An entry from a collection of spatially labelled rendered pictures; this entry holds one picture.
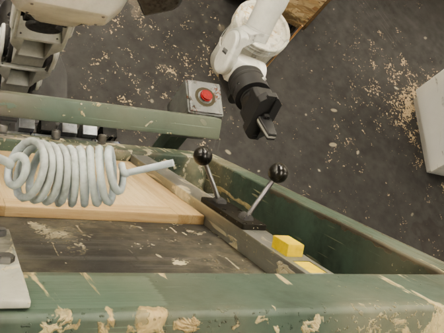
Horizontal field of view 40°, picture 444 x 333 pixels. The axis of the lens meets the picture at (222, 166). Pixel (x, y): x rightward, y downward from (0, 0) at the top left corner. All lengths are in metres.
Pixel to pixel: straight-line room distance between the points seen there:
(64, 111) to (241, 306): 0.23
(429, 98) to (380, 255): 2.72
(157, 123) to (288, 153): 2.63
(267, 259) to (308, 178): 2.20
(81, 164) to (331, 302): 0.28
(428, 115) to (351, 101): 0.47
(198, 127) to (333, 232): 0.72
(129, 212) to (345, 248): 0.42
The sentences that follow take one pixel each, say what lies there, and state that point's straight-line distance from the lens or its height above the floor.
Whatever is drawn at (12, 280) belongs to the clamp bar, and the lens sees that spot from 0.54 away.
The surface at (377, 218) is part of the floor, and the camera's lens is 3.35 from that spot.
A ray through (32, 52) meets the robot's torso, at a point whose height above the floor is 0.69.
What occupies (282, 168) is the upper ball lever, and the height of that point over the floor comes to 1.54.
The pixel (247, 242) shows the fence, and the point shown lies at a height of 1.51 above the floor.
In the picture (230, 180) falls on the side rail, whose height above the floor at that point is 1.03.
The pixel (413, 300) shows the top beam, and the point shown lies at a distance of 0.69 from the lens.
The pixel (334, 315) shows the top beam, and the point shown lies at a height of 1.91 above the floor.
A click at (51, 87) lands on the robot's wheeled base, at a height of 0.17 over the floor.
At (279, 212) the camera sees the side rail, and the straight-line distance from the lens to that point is 1.43.
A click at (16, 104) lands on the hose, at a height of 1.94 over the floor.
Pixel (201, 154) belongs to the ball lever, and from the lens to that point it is 1.17.
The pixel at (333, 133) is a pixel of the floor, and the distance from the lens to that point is 3.41.
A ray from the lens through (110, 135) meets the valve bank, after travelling 1.91.
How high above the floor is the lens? 2.40
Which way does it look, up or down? 55 degrees down
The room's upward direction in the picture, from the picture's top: 46 degrees clockwise
